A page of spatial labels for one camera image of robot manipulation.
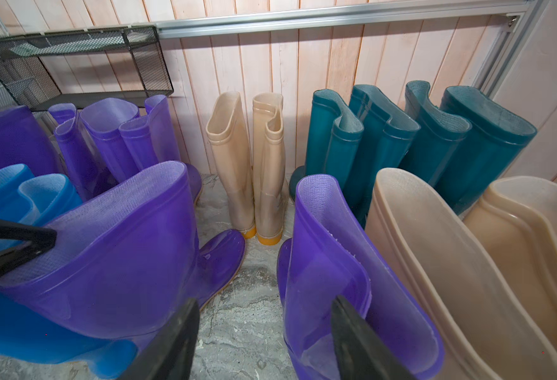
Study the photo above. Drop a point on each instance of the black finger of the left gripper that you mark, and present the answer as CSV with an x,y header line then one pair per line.
x,y
35,241

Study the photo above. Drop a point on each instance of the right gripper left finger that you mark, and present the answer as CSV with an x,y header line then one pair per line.
x,y
170,354

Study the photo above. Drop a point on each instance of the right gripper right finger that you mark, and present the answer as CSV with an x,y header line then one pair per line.
x,y
360,353

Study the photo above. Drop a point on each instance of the large purple boot front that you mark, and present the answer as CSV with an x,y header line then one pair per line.
x,y
329,255

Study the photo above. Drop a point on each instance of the large beige boot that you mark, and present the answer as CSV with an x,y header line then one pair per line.
x,y
486,331

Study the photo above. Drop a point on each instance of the teal boot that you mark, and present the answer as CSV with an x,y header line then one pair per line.
x,y
438,138
387,136
334,136
497,137

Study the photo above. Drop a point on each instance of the purple boot small hidden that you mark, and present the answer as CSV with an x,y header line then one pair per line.
x,y
85,167

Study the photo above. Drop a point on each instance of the black wire mesh basket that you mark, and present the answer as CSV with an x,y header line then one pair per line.
x,y
82,66

